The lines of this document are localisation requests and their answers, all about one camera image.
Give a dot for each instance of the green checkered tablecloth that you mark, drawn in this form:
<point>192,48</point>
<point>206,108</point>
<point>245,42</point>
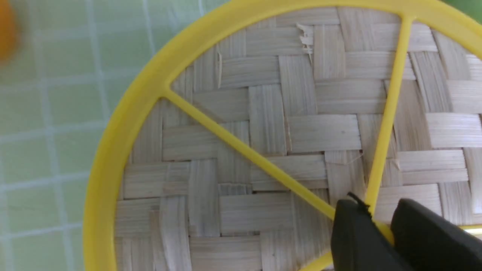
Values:
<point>75,61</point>

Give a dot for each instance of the orange plastic pear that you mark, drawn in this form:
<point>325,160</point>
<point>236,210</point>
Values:
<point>8,30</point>

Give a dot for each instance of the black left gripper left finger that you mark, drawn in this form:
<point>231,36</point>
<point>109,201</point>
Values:
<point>357,244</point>

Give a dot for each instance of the yellow woven bamboo steamer lid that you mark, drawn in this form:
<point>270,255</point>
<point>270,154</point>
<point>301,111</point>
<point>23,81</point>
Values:
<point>233,146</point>

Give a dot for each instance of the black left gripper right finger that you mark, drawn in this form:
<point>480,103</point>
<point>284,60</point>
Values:
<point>428,242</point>

